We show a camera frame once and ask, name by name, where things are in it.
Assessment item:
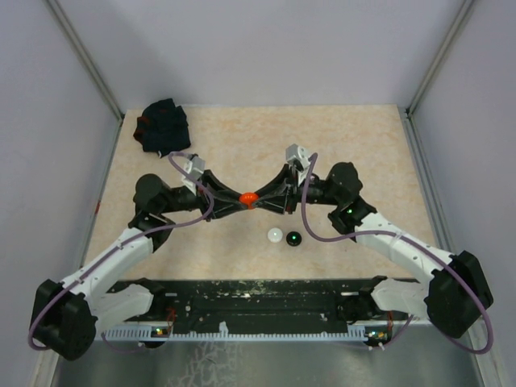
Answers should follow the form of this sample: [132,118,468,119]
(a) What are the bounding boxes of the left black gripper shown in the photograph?
[160,169,248,222]

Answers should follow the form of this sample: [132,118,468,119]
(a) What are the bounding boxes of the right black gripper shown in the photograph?
[252,164,341,214]

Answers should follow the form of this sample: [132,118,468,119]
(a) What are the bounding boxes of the orange round charging case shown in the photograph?
[239,192,260,210]

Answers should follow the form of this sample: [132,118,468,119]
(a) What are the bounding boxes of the white charging case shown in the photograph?
[267,227,284,243]

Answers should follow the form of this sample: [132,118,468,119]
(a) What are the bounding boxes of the black round charging case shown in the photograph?
[285,231,302,247]

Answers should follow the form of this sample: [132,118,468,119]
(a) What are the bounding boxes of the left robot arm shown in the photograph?
[27,173,249,360]

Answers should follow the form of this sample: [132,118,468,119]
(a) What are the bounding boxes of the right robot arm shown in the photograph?
[249,162,493,339]

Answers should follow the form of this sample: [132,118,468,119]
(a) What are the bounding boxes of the dark crumpled cloth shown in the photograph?
[133,98,191,158]

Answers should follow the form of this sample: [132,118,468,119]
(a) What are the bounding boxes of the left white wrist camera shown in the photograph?
[181,154,206,194]

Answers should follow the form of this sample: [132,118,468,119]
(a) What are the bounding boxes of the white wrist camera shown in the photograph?
[285,144,310,185]
[181,154,206,194]

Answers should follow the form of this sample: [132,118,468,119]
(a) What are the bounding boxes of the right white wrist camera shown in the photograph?
[285,144,310,185]

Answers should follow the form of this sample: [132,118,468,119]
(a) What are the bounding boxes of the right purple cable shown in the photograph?
[301,152,495,355]

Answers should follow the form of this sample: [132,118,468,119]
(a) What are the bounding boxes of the purple cable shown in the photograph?
[27,152,215,352]
[301,152,495,355]

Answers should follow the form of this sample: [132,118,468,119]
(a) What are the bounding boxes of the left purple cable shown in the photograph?
[27,152,215,352]

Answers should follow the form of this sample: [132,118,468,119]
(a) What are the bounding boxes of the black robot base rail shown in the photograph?
[129,279,408,334]

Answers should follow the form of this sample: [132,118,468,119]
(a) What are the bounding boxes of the right aluminium frame post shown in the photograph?
[405,0,478,119]

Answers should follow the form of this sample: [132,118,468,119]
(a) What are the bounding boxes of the aluminium frame post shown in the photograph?
[405,0,478,119]
[42,0,125,124]

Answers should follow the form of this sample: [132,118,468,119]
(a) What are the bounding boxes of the white cable duct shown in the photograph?
[104,323,387,343]

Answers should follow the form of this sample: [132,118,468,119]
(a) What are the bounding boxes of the left aluminium frame post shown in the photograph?
[42,0,125,124]

